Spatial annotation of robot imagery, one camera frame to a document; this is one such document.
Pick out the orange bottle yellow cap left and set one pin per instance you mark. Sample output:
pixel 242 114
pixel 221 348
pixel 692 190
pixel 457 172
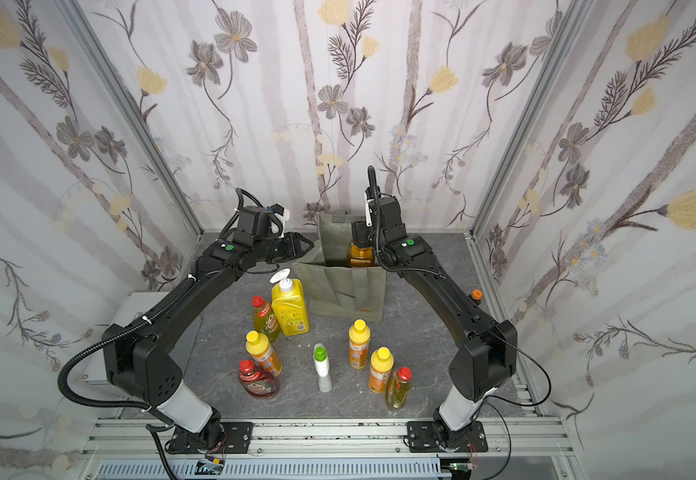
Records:
pixel 261 349

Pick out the green fabric shopping bag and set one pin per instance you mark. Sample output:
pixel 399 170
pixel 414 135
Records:
pixel 334 286

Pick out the red soap bottle red cap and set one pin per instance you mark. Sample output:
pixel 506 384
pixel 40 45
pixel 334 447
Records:
pixel 257 382

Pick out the green bottle red cap rear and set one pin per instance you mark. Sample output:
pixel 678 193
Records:
pixel 264 319

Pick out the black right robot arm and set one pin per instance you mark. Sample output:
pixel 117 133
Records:
pixel 487 350

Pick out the large orange pump soap bottle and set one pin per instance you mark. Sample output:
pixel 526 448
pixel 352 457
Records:
pixel 360 256

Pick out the green bottle red cap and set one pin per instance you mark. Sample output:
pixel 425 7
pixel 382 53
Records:
pixel 398 388
pixel 264 319

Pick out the white bottle green cap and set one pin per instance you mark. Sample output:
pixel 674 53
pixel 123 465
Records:
pixel 322 367

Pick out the small bottle orange cap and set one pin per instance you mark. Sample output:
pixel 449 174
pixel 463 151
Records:
pixel 477 296

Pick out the orange bottle yellow cap right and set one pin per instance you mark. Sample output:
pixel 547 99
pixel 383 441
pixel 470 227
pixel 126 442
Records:
pixel 381 362

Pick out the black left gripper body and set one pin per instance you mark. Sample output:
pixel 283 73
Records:
pixel 291 245

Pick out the orange bottle yellow cap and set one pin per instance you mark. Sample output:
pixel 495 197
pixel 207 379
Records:
pixel 359 338
pixel 261 349
pixel 381 362

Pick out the orange bottle yellow cap middle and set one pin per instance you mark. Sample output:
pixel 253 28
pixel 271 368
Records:
pixel 359 338

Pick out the green bottle red cap front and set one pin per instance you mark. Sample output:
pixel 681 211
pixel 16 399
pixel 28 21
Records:
pixel 398 388

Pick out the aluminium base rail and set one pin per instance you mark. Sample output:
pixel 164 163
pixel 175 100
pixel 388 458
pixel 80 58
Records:
pixel 511 448

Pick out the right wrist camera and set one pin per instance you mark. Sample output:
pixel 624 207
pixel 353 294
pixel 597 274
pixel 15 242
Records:
pixel 373 211

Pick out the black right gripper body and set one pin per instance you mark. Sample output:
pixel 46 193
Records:
pixel 362 234

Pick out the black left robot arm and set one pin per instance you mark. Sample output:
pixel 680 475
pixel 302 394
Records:
pixel 137 357

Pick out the large yellow pump soap bottle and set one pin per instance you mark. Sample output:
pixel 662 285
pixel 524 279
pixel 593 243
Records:
pixel 289 304

